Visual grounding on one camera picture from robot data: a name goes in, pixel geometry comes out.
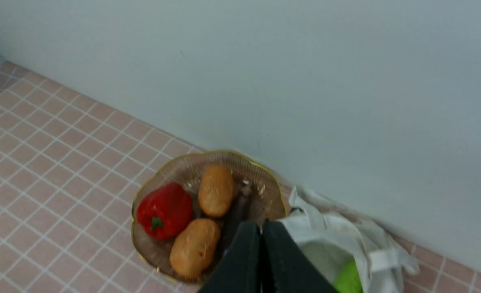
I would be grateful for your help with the green cucumber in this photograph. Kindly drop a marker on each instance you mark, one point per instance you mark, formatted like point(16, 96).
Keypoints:
point(348, 279)

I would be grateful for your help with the brown potato from bag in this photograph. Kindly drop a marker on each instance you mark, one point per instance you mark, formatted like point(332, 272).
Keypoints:
point(217, 190)

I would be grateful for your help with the white cloth tote bag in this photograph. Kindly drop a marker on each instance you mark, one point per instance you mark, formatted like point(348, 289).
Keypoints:
point(330, 236)

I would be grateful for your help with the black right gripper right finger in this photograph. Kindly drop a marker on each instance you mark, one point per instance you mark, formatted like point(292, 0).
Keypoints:
point(285, 269)

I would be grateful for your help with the gold-rimmed glass plate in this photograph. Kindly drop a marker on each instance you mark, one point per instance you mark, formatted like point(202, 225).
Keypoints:
point(268, 202)

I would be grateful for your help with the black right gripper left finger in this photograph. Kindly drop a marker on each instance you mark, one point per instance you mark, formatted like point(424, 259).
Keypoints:
point(238, 271)

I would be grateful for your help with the brown potato on plate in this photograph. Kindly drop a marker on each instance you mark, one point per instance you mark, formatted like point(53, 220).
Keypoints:
point(194, 248)

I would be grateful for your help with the red bell pepper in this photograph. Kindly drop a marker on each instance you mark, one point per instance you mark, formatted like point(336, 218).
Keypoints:
point(165, 212)

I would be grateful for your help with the dark purple eggplant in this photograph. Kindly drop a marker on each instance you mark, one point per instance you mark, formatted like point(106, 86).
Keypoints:
point(238, 213)

